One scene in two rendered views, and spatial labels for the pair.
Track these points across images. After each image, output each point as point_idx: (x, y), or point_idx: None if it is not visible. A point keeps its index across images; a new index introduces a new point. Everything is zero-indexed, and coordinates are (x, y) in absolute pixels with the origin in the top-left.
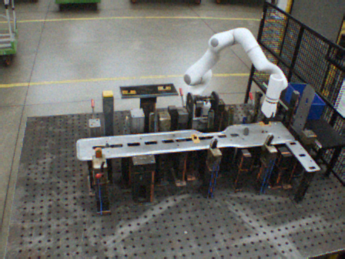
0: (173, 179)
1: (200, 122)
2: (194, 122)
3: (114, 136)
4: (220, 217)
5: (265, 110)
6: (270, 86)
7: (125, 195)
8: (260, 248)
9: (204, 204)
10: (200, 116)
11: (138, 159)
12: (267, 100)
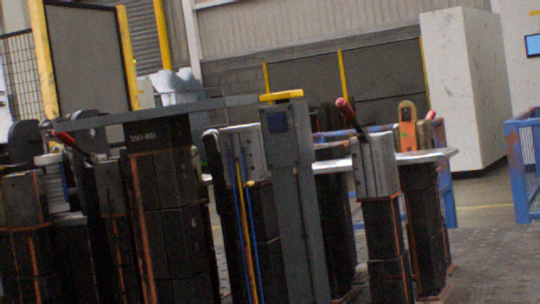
0: (222, 300)
1: (69, 214)
2: (79, 214)
3: (333, 164)
4: (219, 268)
5: (3, 133)
6: (0, 64)
7: (362, 285)
8: (217, 251)
9: (220, 277)
10: (62, 195)
11: (326, 145)
12: (5, 100)
